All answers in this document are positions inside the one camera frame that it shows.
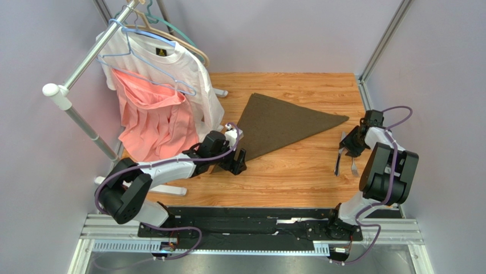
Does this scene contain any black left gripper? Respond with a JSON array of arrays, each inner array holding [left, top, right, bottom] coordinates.
[[209, 140, 247, 175]]

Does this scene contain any silver fork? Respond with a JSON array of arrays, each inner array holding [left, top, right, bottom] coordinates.
[[351, 158, 360, 178]]

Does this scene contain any silver table knife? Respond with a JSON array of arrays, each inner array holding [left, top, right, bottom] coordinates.
[[334, 131, 347, 177]]

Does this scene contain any olive brown cloth napkin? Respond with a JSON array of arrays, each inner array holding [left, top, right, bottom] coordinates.
[[237, 93, 349, 161]]

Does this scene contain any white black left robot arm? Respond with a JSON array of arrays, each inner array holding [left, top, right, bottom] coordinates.
[[94, 123, 246, 231]]

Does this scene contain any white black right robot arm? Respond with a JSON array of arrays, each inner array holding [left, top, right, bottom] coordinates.
[[325, 110, 419, 240]]

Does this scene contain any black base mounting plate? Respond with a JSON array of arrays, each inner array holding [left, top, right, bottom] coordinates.
[[135, 206, 363, 251]]

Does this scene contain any pink pleated skirt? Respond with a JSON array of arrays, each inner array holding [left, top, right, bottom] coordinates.
[[112, 70, 199, 162]]

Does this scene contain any white t-shirt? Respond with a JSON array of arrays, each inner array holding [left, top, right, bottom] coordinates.
[[99, 29, 225, 139]]

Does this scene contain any wooden clothes hanger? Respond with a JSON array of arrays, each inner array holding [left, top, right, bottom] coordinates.
[[124, 9, 210, 67]]

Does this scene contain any teal clothes hanger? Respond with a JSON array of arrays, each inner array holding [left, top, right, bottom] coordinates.
[[133, 1, 210, 67]]

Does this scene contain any white clothes rack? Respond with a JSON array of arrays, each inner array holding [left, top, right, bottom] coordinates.
[[42, 0, 229, 197]]

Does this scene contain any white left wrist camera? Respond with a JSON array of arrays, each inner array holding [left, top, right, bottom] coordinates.
[[224, 123, 244, 150]]

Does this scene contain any aluminium frame rail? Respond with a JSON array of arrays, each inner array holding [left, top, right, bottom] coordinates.
[[66, 0, 435, 274]]

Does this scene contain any blue wire hanger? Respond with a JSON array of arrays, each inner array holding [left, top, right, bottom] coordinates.
[[96, 18, 197, 96]]

